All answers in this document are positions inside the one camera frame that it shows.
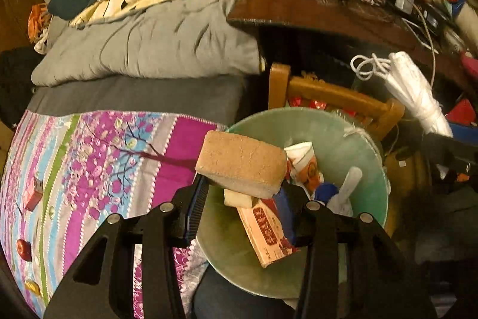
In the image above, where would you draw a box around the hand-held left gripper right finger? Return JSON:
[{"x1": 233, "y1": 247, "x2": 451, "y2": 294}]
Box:
[{"x1": 274, "y1": 181, "x2": 437, "y2": 319}]

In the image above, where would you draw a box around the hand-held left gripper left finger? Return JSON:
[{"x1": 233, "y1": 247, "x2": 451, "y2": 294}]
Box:
[{"x1": 43, "y1": 177, "x2": 212, "y2": 319}]

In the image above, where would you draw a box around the orange white paper cup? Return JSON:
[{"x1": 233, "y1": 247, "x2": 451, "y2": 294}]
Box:
[{"x1": 284, "y1": 141, "x2": 325, "y2": 198}]

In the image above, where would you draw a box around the tan sponge block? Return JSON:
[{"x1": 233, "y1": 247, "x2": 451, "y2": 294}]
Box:
[{"x1": 195, "y1": 129, "x2": 288, "y2": 200}]

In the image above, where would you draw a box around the green plastic basin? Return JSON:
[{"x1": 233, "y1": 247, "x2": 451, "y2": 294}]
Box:
[{"x1": 194, "y1": 107, "x2": 389, "y2": 299}]

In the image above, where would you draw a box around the cream foam piece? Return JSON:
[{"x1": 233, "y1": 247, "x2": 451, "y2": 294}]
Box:
[{"x1": 223, "y1": 188, "x2": 255, "y2": 209}]

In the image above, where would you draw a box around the blue bottle cap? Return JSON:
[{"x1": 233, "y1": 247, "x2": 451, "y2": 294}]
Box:
[{"x1": 315, "y1": 182, "x2": 338, "y2": 205}]

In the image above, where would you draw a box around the white plastic tube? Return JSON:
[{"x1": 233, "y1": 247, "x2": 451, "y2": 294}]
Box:
[{"x1": 336, "y1": 167, "x2": 364, "y2": 207}]

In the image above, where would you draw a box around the floral printed bed sheet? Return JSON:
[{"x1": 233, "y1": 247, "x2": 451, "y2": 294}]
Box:
[{"x1": 0, "y1": 110, "x2": 228, "y2": 318}]

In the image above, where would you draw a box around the red bag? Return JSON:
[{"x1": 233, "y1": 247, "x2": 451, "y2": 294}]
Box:
[{"x1": 291, "y1": 95, "x2": 359, "y2": 118}]

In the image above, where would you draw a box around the light wooden chair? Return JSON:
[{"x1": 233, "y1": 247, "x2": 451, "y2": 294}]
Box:
[{"x1": 268, "y1": 63, "x2": 406, "y2": 142}]

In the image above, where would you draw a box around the dark grey bed sheet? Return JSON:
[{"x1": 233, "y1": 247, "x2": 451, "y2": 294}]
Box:
[{"x1": 28, "y1": 74, "x2": 247, "y2": 125}]

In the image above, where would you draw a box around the flat red box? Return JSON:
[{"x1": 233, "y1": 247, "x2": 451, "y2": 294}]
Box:
[{"x1": 24, "y1": 175, "x2": 45, "y2": 212}]

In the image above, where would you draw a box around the grey quilt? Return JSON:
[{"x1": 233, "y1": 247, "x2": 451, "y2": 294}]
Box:
[{"x1": 30, "y1": 0, "x2": 262, "y2": 87}]

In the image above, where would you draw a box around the red apple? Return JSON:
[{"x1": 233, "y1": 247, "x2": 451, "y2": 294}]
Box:
[{"x1": 16, "y1": 239, "x2": 31, "y2": 260}]

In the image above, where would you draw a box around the dark brown desk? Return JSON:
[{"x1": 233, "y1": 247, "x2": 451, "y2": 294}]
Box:
[{"x1": 226, "y1": 0, "x2": 478, "y2": 95}]

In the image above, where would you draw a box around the black clothing pile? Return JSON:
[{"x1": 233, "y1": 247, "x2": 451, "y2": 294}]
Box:
[{"x1": 0, "y1": 48, "x2": 36, "y2": 125}]

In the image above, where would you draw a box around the orange bag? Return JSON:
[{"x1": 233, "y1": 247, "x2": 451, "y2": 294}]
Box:
[{"x1": 29, "y1": 3, "x2": 53, "y2": 54}]

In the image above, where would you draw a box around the wooden wardrobe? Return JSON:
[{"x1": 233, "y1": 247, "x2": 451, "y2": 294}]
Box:
[{"x1": 0, "y1": 0, "x2": 47, "y2": 54}]

